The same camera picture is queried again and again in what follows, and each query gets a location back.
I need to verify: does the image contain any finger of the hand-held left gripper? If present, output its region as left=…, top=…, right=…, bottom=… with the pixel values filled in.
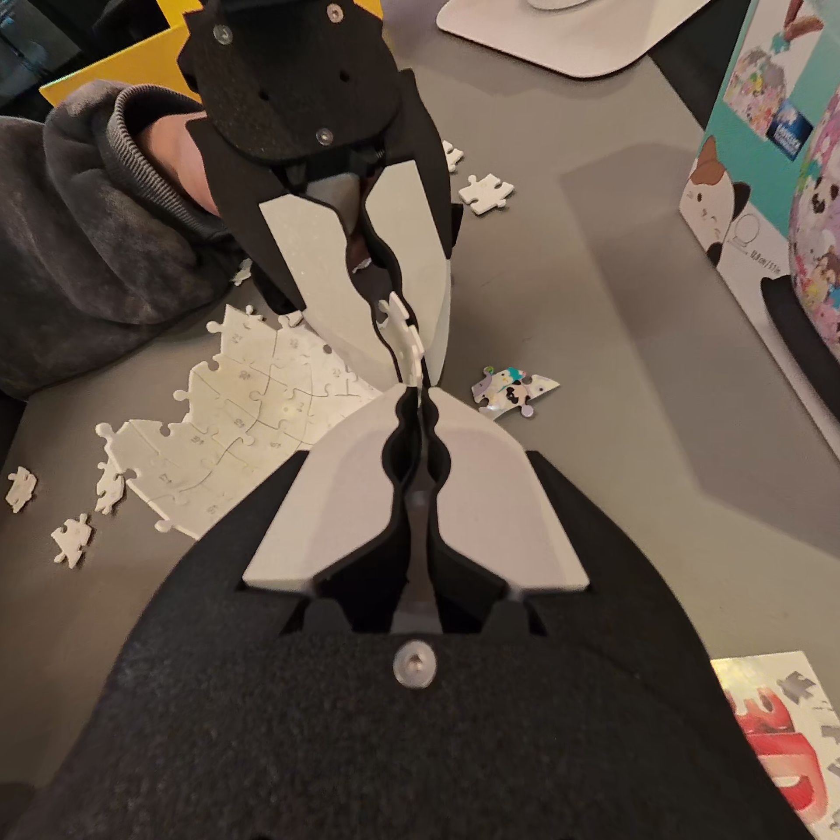
left=259, top=192, right=421, bottom=395
left=363, top=159, right=455, bottom=389

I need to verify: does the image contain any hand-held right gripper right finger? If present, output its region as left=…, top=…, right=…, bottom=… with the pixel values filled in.
left=423, top=387, right=589, bottom=599

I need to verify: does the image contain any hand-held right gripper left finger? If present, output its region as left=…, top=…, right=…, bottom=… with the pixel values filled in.
left=243, top=386, right=417, bottom=598

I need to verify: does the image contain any colourful printed puzzle piece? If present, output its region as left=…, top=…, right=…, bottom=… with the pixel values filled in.
left=471, top=367, right=560, bottom=420

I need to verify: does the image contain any partly built white puzzle ball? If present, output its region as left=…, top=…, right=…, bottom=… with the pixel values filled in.
left=95, top=289, right=429, bottom=540

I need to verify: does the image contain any person's left forearm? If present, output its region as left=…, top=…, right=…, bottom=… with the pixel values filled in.
left=0, top=79, right=260, bottom=401

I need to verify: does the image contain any colourful puzzle ball box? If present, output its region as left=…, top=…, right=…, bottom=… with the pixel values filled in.
left=679, top=0, right=840, bottom=460

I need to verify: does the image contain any puzzle instruction leaflet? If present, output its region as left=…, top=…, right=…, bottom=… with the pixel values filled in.
left=712, top=651, right=840, bottom=840

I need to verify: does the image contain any yellow cardboard box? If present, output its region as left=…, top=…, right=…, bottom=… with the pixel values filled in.
left=39, top=0, right=204, bottom=123

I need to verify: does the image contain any white stand with base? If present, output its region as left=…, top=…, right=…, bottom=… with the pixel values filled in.
left=436, top=0, right=713, bottom=80

